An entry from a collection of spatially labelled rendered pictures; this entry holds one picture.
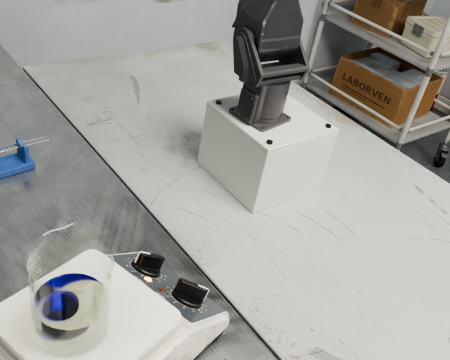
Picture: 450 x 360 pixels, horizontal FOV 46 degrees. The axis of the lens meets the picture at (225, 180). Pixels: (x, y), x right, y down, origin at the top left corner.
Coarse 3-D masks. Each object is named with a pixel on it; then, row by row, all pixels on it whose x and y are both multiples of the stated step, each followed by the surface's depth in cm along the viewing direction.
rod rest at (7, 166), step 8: (24, 152) 71; (0, 160) 72; (8, 160) 72; (16, 160) 73; (24, 160) 72; (32, 160) 73; (0, 168) 71; (8, 168) 71; (16, 168) 71; (24, 168) 72; (32, 168) 73; (0, 176) 70
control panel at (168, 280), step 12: (120, 264) 53; (144, 276) 53; (168, 276) 56; (156, 288) 52; (168, 288) 53; (168, 300) 50; (204, 300) 55; (180, 312) 49; (192, 312) 50; (204, 312) 52; (216, 312) 53
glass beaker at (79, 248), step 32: (32, 256) 39; (64, 256) 42; (96, 256) 42; (32, 288) 38; (64, 288) 36; (96, 288) 38; (32, 320) 40; (64, 320) 38; (96, 320) 40; (64, 352) 40
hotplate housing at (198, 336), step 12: (132, 252) 58; (192, 324) 48; (204, 324) 50; (216, 324) 52; (228, 324) 55; (180, 336) 47; (192, 336) 48; (204, 336) 51; (216, 336) 54; (0, 348) 43; (156, 348) 45; (168, 348) 46; (180, 348) 47; (192, 348) 50; (204, 348) 52
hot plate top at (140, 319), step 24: (24, 288) 46; (120, 288) 47; (144, 288) 48; (0, 312) 43; (24, 312) 44; (120, 312) 45; (144, 312) 46; (168, 312) 46; (0, 336) 42; (24, 336) 42; (120, 336) 43; (144, 336) 44; (168, 336) 45
